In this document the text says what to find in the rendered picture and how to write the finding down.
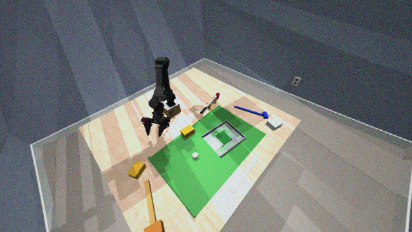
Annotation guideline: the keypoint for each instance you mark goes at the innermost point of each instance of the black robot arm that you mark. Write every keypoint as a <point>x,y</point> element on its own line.
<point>163,91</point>

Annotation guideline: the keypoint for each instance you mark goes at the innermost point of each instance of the green flat mat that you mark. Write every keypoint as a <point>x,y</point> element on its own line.
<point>197,180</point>

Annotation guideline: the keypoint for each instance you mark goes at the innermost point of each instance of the white rectangular block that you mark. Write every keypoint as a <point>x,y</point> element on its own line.
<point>274,123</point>

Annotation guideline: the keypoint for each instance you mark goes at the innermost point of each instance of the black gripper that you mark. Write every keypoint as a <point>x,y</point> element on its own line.
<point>147,122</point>

